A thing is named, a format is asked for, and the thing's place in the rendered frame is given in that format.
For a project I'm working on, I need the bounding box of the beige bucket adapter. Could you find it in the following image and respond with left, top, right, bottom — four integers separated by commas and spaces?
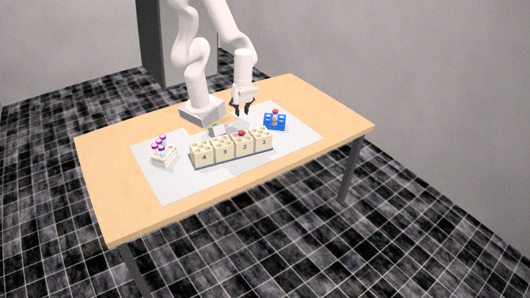
248, 126, 273, 152
210, 135, 234, 163
229, 130, 253, 157
189, 139, 214, 168

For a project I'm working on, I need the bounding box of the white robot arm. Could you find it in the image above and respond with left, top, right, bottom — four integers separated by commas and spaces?
167, 0, 259, 114

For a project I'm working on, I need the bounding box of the blue tube rack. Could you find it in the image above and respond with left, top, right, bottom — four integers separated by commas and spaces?
263, 113, 286, 131

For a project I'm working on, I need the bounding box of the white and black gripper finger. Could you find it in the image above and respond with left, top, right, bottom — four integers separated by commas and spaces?
228, 97, 240, 117
244, 97, 255, 115

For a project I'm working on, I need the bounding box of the white tube rack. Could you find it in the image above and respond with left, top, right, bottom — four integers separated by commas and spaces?
151, 143, 178, 169

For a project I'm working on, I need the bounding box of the grey bench mat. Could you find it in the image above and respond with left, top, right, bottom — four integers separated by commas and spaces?
129, 100, 324, 207

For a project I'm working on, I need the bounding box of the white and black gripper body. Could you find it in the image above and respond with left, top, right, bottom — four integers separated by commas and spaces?
230, 83, 253, 104

